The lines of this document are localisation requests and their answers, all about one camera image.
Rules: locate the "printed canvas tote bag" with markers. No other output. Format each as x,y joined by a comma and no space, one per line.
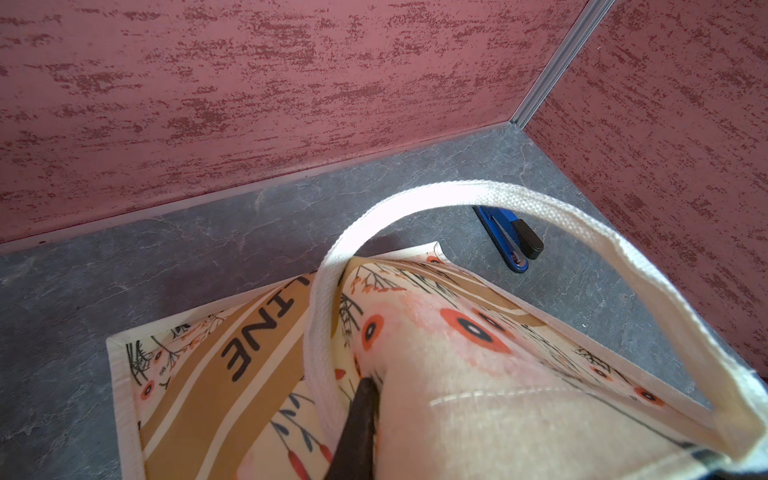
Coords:
474,383

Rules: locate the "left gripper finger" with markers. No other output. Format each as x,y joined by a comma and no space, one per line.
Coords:
354,457

